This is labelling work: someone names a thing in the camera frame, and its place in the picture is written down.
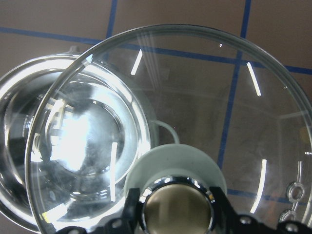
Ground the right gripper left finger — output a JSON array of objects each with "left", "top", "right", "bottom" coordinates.
[{"left": 123, "top": 188, "right": 143, "bottom": 229}]

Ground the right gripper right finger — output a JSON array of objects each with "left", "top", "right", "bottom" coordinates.
[{"left": 210, "top": 186, "right": 238, "bottom": 226}]

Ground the glass pot lid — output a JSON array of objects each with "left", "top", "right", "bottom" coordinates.
[{"left": 24, "top": 23, "right": 312, "bottom": 234}]

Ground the mint green electric pot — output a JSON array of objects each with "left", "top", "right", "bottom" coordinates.
[{"left": 0, "top": 44, "right": 178, "bottom": 234}]

